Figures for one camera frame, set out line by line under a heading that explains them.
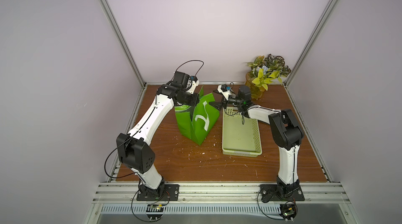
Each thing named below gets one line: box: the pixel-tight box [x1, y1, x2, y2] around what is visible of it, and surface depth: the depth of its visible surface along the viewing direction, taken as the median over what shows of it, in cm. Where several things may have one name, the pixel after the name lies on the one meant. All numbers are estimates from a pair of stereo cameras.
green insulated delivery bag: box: [174, 85, 220, 146], surface depth 83 cm
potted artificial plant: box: [244, 53, 292, 100], surface depth 97 cm
